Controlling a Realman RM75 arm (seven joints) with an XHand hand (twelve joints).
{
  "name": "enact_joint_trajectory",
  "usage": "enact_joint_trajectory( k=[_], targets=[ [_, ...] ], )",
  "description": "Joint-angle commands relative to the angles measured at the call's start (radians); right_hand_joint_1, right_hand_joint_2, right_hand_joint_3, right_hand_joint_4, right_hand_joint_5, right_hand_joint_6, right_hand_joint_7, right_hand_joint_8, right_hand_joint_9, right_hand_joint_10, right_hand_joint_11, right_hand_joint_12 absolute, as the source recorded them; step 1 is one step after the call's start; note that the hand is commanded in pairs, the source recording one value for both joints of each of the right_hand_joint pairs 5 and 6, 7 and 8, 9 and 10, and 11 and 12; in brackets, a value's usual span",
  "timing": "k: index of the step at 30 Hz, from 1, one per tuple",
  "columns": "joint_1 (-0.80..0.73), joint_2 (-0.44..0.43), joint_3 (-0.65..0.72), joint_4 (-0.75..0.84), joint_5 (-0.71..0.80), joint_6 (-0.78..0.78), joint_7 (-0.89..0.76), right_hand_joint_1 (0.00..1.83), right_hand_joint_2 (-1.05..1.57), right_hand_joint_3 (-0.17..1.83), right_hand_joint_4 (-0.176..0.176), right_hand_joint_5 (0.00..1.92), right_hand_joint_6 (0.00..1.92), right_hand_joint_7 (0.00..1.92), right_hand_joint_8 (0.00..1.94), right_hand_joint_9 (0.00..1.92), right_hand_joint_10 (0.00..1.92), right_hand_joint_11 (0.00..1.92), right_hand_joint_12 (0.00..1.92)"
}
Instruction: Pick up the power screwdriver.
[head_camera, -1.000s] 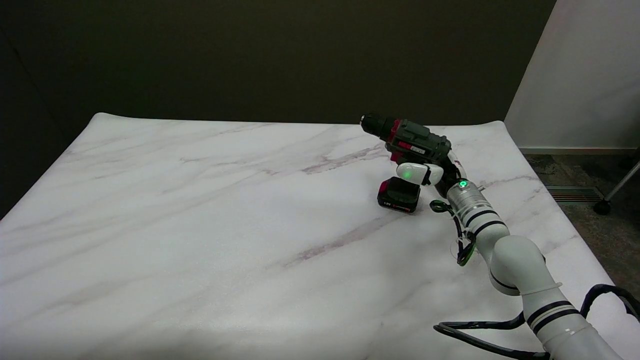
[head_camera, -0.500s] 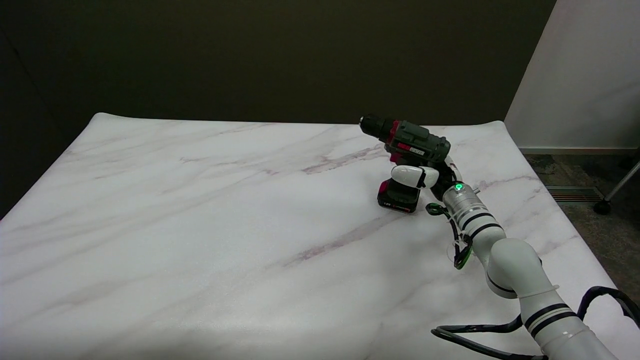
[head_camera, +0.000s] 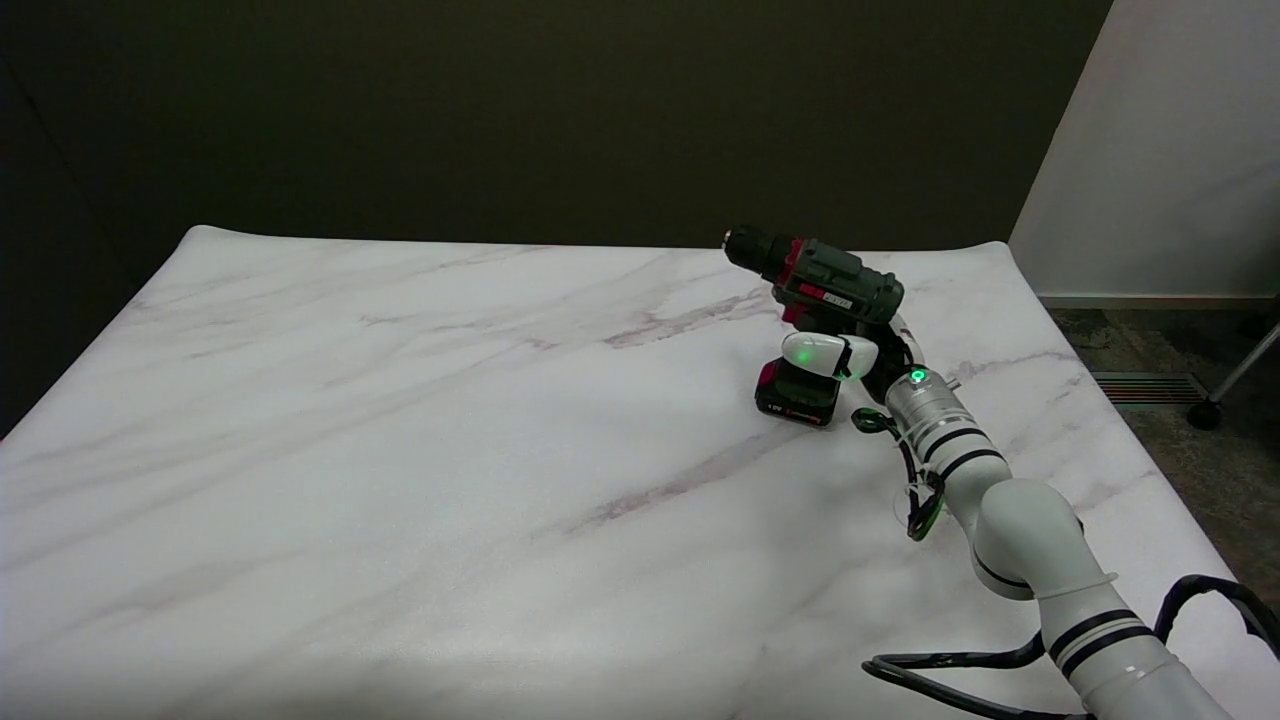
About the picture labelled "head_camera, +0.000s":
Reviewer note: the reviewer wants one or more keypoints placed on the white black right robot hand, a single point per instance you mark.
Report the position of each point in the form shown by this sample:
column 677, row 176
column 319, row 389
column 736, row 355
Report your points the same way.
column 850, row 355

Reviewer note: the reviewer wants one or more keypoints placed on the dark green power screwdriver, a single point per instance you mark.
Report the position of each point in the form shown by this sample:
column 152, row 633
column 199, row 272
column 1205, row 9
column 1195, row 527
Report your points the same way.
column 815, row 300

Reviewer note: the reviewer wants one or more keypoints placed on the floor vent grille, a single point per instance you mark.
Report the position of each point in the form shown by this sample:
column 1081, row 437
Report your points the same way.
column 1150, row 387

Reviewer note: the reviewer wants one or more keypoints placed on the metal chair leg with caster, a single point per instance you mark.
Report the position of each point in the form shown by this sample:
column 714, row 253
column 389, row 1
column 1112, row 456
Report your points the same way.
column 1232, row 380

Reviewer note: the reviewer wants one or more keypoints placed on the white wall panel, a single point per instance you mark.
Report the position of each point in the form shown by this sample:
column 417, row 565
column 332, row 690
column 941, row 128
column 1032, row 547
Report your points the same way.
column 1160, row 150

